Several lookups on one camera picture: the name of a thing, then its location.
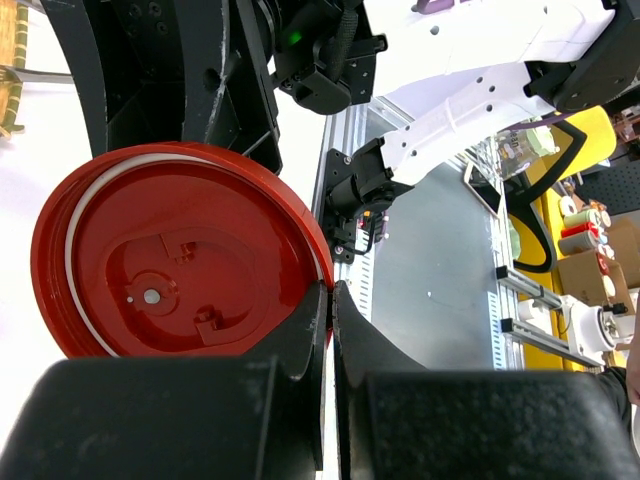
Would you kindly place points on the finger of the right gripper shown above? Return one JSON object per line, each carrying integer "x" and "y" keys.
{"x": 76, "y": 24}

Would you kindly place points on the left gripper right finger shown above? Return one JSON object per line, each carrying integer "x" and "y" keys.
{"x": 399, "y": 420}

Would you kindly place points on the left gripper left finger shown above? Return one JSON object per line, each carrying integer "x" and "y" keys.
{"x": 258, "y": 415}

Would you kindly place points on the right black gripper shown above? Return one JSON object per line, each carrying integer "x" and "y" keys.
{"x": 324, "y": 52}

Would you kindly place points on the metal tongs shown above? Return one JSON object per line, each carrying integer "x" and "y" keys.
{"x": 13, "y": 74}

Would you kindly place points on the red round lid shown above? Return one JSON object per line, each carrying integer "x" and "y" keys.
{"x": 172, "y": 248}

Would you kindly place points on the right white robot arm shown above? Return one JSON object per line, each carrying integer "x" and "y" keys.
{"x": 531, "y": 58}

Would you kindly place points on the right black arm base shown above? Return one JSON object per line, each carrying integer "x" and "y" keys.
{"x": 357, "y": 191}

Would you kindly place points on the cardboard box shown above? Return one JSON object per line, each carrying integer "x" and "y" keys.
{"x": 596, "y": 280}

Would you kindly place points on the bamboo mat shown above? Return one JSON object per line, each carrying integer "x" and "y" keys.
{"x": 14, "y": 40}

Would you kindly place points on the slotted grey cable duct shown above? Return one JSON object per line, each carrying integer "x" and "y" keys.
{"x": 361, "y": 278}

